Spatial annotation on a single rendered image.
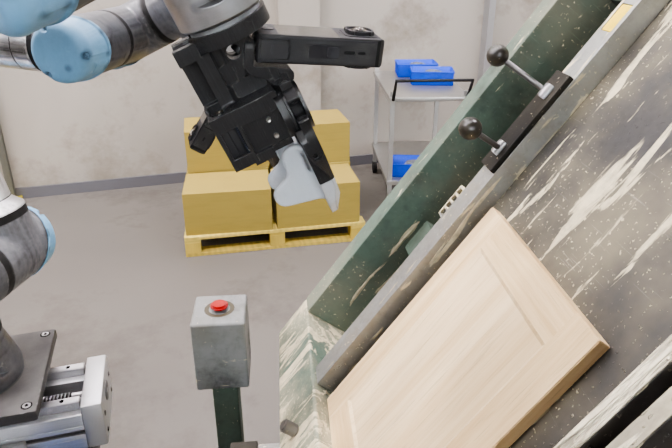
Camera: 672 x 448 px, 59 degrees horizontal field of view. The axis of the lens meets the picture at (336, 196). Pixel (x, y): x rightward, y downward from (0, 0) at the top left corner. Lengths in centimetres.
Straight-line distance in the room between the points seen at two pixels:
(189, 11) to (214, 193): 300
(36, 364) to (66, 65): 58
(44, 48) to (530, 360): 69
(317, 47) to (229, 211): 302
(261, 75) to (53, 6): 17
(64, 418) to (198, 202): 246
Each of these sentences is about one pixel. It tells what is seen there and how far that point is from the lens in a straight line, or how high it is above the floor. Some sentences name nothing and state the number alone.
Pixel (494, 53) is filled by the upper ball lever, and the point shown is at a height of 153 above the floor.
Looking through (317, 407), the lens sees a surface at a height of 91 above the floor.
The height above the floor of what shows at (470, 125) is 143.
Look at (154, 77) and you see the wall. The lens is 451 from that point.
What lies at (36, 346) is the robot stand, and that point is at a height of 104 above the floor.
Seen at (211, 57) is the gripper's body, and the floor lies 162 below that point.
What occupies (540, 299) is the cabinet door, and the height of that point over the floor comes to 126.
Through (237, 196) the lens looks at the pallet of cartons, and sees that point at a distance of 347.
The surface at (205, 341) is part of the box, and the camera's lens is 140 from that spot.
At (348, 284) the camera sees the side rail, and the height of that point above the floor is 98.
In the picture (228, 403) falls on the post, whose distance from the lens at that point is 154.
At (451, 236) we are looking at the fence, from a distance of 109.
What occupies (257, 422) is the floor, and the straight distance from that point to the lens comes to 248.
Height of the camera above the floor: 170
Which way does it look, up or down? 23 degrees down
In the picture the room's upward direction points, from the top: straight up
